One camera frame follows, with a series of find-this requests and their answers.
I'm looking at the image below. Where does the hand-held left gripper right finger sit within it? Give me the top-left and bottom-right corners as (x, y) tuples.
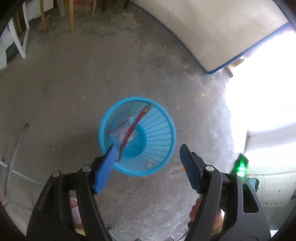
(180, 144), (271, 241)

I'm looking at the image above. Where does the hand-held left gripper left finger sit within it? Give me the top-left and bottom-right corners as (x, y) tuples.
(25, 145), (116, 241)

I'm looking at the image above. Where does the blue plastic mesh basket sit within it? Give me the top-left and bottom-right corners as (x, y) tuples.
(99, 96), (176, 177)

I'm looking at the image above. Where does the red snack wrapper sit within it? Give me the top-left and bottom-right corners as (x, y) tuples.
(118, 104), (152, 161)

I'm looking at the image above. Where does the person's right hand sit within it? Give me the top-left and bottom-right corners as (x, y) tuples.
(189, 197), (203, 224)

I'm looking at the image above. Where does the white cabinet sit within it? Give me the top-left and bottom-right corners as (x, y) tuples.
(245, 130), (296, 232)

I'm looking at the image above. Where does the clear plastic wrapper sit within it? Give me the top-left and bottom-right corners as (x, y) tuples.
(108, 115), (137, 144)

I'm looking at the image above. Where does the person's foot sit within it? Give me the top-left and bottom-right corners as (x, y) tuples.
(70, 197), (83, 229)

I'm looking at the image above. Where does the white mattress with blue edge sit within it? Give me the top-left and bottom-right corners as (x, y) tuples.
(133, 0), (290, 75)

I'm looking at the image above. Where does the grey metal frame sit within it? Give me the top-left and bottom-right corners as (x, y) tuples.
(0, 160), (47, 210)

